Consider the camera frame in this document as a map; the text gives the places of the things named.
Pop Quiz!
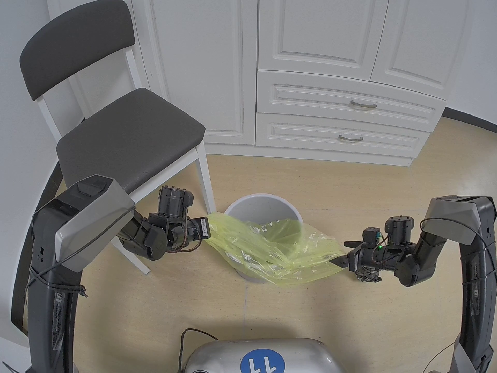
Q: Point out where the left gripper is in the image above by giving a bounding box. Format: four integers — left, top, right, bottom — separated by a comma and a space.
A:
176, 216, 213, 250

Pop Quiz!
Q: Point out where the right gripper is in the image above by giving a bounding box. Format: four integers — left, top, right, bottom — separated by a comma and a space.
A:
330, 240, 385, 273

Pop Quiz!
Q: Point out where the black plastic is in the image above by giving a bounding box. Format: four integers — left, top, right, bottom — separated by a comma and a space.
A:
355, 268, 383, 283

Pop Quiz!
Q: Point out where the yellow plastic bag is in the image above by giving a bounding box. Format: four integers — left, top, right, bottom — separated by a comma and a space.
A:
204, 213, 346, 286

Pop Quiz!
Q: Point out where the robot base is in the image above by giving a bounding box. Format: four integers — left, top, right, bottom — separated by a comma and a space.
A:
182, 338, 344, 373

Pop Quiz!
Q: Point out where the white trash bin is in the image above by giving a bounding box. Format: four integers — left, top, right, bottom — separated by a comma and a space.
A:
223, 195, 304, 284

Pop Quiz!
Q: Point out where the grey and white chair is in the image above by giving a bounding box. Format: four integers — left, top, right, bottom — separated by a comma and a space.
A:
19, 0, 218, 275

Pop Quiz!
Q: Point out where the white wardrobe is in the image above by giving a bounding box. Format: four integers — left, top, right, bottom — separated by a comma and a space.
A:
45, 0, 476, 167

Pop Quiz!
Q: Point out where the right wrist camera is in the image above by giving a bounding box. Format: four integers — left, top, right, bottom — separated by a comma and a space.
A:
362, 227, 383, 248

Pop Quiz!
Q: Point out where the black cable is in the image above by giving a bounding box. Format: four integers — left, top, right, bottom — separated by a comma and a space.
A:
178, 328, 220, 370
422, 344, 459, 373

